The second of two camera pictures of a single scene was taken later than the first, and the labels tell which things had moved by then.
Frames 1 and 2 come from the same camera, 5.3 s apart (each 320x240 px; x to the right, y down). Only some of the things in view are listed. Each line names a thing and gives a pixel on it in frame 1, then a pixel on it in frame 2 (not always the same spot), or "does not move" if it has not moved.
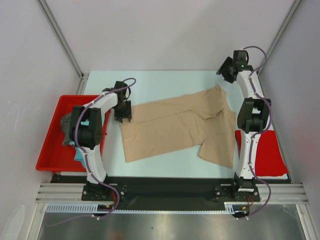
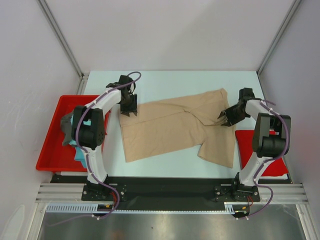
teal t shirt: (78, 154) does not move
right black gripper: (222, 70) to (231, 120)
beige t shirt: (203, 119) does not move
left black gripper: (127, 114) to (132, 108)
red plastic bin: (53, 155) does not move
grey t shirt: (65, 122) does not move
